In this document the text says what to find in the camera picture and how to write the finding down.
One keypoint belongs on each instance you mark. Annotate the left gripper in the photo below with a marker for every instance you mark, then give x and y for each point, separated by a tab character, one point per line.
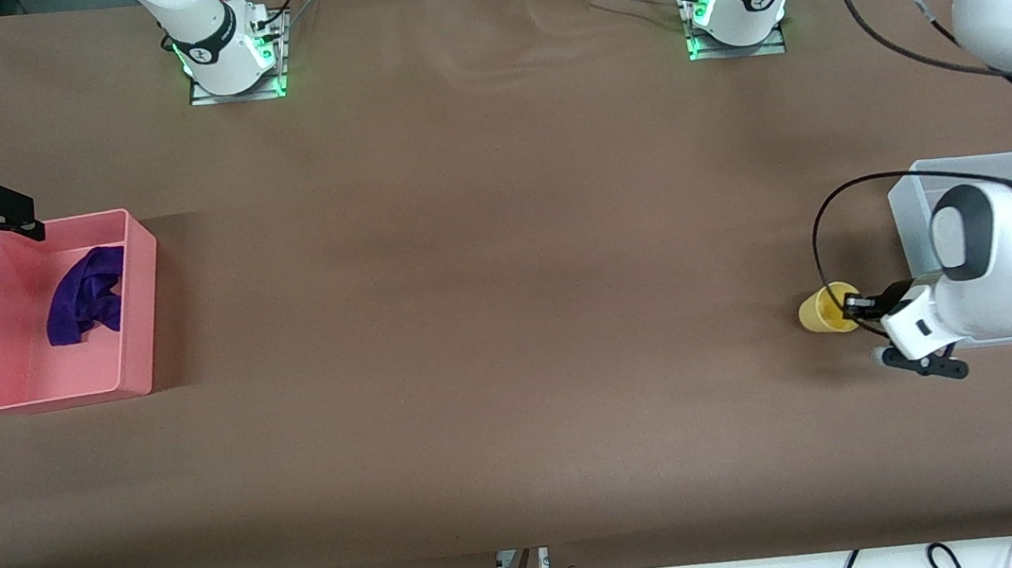
889	295

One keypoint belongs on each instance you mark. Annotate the yellow cup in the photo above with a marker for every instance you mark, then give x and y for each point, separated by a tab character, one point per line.
822	313

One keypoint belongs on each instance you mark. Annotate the purple cloth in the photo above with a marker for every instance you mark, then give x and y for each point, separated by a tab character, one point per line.
84	299

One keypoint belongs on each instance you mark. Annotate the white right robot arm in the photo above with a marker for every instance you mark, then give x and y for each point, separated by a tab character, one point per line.
212	41

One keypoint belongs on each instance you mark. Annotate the clear plastic bin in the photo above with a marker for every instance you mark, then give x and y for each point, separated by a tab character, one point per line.
913	218

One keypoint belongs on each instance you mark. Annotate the pink plastic bin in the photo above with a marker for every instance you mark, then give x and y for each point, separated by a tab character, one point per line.
49	374

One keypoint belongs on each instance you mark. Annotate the brown table cover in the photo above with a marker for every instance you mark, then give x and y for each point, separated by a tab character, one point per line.
512	340

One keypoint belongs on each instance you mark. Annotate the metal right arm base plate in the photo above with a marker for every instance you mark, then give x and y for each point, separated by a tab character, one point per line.
204	97

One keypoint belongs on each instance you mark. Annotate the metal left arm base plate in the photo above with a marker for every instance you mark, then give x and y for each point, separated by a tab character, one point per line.
770	47

